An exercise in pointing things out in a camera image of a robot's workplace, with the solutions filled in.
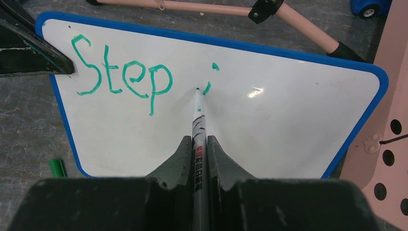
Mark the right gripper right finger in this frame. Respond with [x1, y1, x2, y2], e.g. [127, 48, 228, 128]
[207, 135, 256, 231]

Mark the blue framed whiteboard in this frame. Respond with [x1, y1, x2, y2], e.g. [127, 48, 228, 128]
[35, 12, 389, 178]

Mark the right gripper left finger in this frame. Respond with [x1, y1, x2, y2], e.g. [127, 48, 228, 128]
[145, 136, 192, 231]

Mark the green whiteboard marker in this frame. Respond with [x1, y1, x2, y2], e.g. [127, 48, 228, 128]
[191, 88, 209, 231]

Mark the blue toy car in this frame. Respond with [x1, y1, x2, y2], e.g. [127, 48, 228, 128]
[349, 0, 392, 19]

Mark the pink perforated board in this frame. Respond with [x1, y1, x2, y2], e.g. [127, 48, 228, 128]
[340, 0, 408, 231]

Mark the pink folding tripod stand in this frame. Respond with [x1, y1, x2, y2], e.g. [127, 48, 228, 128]
[87, 0, 365, 63]

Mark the green marker cap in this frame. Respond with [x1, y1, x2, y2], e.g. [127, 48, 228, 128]
[49, 159, 67, 178]

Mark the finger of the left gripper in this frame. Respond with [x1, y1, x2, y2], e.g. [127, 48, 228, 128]
[0, 6, 75, 78]

